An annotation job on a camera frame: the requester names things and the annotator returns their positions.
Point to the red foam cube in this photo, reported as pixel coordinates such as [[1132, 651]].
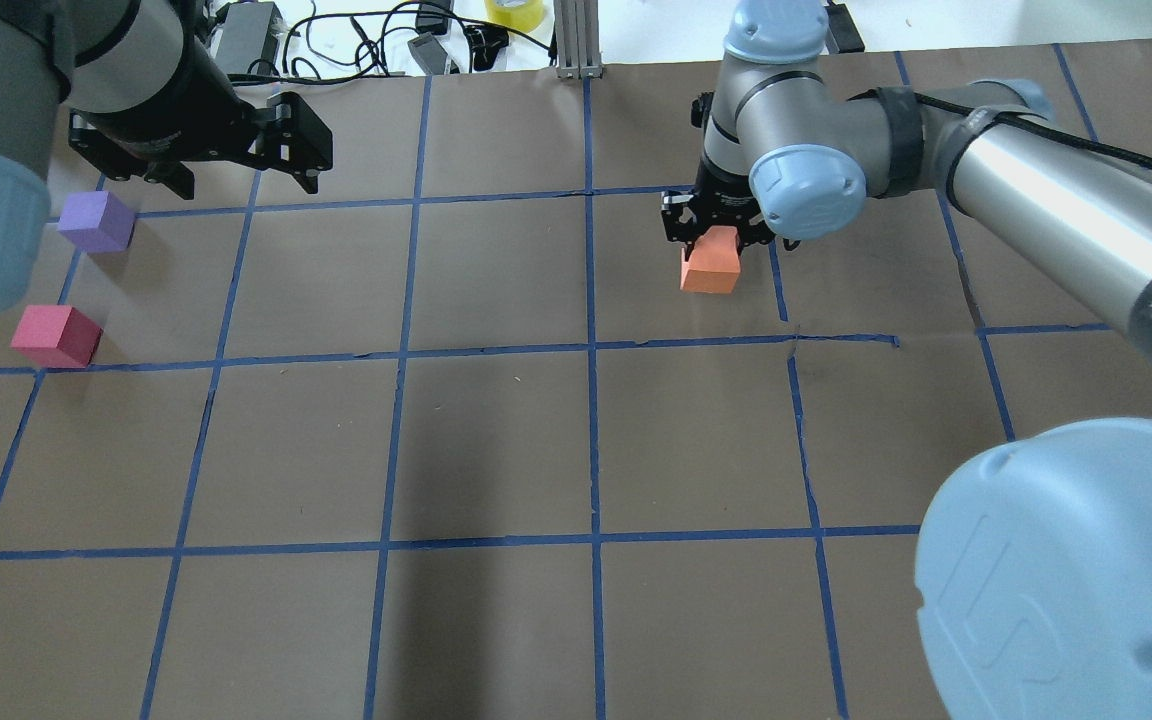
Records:
[[56, 336]]

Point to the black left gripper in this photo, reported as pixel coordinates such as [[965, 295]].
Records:
[[168, 128]]

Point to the black power adapter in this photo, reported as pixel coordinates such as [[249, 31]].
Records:
[[248, 38]]

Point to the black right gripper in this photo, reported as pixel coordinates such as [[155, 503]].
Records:
[[723, 197]]

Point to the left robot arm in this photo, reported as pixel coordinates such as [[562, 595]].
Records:
[[98, 55]]

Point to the aluminium frame post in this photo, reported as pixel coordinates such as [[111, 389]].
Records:
[[576, 40]]

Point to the purple foam cube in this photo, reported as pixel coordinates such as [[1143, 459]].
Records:
[[97, 221]]

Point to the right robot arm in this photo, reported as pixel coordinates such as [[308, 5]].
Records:
[[1034, 561]]

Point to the yellow tape roll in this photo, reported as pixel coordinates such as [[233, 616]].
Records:
[[522, 15]]

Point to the orange foam cube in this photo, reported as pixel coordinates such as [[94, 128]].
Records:
[[712, 263]]

